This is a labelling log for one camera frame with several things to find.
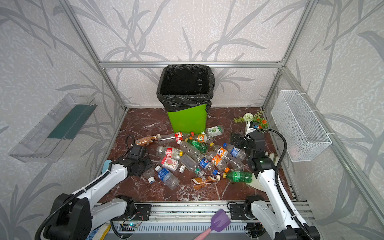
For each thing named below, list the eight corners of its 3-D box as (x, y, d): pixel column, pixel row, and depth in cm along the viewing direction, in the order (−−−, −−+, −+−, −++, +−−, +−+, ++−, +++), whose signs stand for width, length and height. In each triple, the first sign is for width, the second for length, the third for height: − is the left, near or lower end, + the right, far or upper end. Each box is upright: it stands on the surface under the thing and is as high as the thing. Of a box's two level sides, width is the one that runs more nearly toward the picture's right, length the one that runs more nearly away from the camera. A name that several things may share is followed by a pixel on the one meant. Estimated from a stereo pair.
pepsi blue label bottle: (197, 164, 90) (197, 162, 87) (201, 158, 93) (201, 155, 90) (216, 176, 85) (217, 174, 83) (220, 169, 88) (221, 167, 85)
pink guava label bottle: (161, 166, 88) (160, 164, 87) (166, 157, 92) (165, 156, 90) (176, 172, 86) (176, 171, 84) (181, 163, 89) (180, 162, 88)
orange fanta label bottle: (208, 162, 92) (208, 158, 88) (212, 156, 95) (212, 152, 91) (223, 172, 89) (224, 168, 85) (226, 165, 91) (228, 162, 87)
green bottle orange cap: (223, 183, 85) (224, 180, 80) (222, 173, 89) (223, 169, 84) (250, 183, 85) (253, 180, 80) (248, 173, 89) (251, 169, 84)
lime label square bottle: (208, 138, 104) (208, 135, 101) (205, 132, 108) (205, 128, 105) (224, 134, 107) (225, 130, 103) (221, 128, 111) (222, 124, 107)
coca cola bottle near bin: (157, 141, 100) (156, 138, 98) (158, 134, 104) (157, 131, 101) (184, 141, 100) (183, 138, 98) (184, 134, 104) (184, 131, 101)
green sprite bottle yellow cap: (183, 145, 98) (183, 142, 95) (186, 140, 101) (186, 137, 98) (206, 154, 94) (206, 151, 91) (208, 148, 97) (209, 145, 94)
